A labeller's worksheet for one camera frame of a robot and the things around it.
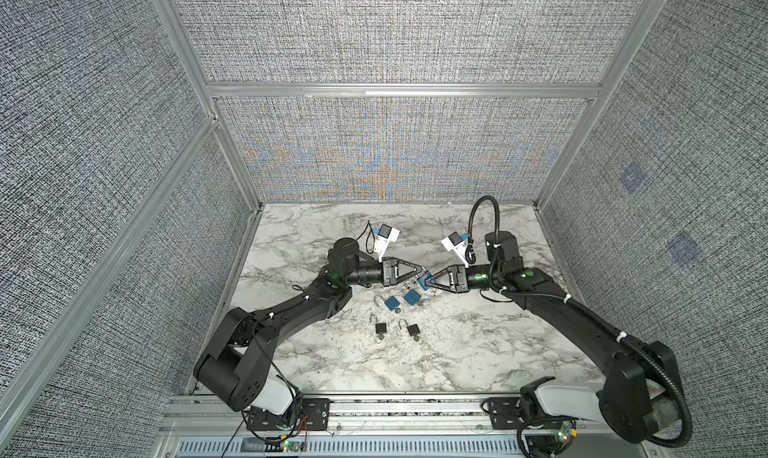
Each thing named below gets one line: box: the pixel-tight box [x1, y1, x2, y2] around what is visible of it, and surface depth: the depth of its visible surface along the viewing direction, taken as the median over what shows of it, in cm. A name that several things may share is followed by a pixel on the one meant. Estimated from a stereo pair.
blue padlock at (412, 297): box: [404, 289, 421, 306], surface depth 96 cm
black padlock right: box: [398, 318, 421, 337], surface depth 89 cm
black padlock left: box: [369, 314, 387, 334], surface depth 90 cm
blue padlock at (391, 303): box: [374, 294, 401, 311], surface depth 94 cm
